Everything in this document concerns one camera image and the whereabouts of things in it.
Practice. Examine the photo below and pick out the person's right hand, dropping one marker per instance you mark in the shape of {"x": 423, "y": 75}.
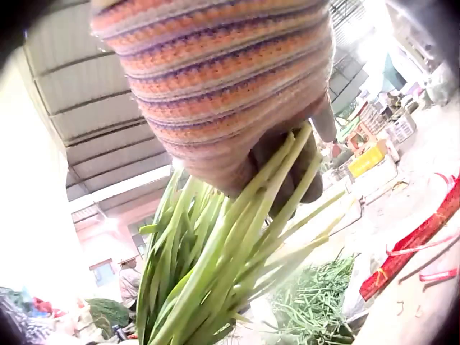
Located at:
{"x": 222, "y": 86}

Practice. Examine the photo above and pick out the person's right thumb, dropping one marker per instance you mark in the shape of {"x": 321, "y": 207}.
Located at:
{"x": 325, "y": 122}

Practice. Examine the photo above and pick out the person's right fingers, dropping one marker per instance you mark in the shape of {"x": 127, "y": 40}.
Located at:
{"x": 305, "y": 172}

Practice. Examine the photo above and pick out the bunch of green leafy stalks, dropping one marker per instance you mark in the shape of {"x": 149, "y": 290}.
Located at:
{"x": 201, "y": 266}

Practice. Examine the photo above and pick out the orange plastic stool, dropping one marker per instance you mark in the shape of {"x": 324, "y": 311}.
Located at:
{"x": 359, "y": 138}

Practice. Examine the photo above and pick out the yellow plastic crate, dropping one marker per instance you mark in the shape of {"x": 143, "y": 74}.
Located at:
{"x": 366, "y": 161}

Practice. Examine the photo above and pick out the white plastic crate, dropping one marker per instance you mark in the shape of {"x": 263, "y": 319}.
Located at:
{"x": 402, "y": 127}

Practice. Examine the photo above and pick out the white filled sack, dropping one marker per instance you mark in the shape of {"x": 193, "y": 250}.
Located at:
{"x": 440, "y": 86}

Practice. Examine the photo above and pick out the pile of green vegetable stalks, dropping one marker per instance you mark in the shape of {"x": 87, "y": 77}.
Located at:
{"x": 316, "y": 298}

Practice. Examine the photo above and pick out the red mesh sack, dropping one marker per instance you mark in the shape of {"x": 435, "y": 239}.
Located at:
{"x": 424, "y": 233}

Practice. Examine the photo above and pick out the pink ribbon strip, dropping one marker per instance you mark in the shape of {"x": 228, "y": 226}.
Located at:
{"x": 438, "y": 276}
{"x": 424, "y": 246}

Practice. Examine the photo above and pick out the dark green vegetable heap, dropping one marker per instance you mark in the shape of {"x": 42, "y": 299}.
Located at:
{"x": 107, "y": 312}

